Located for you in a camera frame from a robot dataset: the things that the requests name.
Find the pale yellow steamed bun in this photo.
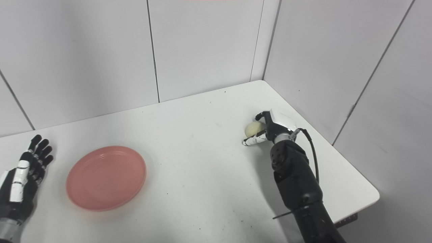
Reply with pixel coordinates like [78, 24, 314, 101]
[245, 121, 267, 138]

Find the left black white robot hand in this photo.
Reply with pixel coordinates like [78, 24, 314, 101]
[0, 135, 54, 225]

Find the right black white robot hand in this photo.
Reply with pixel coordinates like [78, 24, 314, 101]
[242, 110, 299, 147]

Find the dark table edge bracket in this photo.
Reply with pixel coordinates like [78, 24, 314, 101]
[333, 213, 358, 229]

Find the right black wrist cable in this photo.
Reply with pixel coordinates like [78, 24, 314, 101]
[291, 128, 320, 185]

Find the pink round plate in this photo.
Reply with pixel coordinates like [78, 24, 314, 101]
[66, 146, 147, 212]

